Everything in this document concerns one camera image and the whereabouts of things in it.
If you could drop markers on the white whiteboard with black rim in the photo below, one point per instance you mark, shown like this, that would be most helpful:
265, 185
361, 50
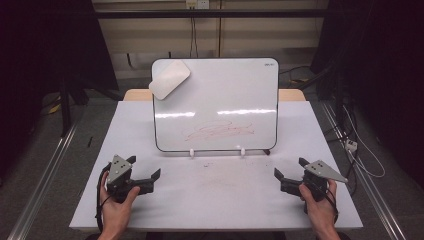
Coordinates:
216, 93

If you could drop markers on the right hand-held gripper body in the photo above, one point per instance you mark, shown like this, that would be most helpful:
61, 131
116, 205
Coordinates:
321, 173

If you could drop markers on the person's left hand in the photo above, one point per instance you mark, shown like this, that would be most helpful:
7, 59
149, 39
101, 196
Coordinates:
116, 210

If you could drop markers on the person's right hand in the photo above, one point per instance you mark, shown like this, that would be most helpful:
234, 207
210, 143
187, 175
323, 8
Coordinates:
320, 210

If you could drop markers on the black metal stand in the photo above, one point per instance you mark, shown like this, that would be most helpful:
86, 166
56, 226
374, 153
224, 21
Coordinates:
65, 103

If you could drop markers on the white power strip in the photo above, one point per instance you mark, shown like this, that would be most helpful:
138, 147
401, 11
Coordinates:
351, 145

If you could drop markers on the black whiteboard foot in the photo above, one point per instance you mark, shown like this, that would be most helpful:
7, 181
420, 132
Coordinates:
266, 152

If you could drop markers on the white whiteboard eraser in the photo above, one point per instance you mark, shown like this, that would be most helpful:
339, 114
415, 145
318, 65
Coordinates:
168, 80

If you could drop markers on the small black stick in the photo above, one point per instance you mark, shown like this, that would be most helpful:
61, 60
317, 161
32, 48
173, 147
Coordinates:
89, 141

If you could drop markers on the light wooden table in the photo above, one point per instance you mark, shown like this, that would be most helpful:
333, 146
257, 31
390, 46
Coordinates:
138, 95

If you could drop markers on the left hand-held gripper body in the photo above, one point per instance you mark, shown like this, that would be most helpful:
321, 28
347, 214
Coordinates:
118, 170

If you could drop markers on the dark curtain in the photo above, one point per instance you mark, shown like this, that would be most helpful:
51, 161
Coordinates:
40, 50
383, 66

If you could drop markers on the white wall socket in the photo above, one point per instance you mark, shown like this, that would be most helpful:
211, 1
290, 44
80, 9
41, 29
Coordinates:
197, 4

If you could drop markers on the white whiteboard foot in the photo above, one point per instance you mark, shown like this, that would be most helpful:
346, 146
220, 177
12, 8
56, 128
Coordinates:
192, 153
242, 152

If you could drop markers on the aluminium floor rail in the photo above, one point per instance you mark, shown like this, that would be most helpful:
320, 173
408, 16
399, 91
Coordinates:
373, 196
43, 180

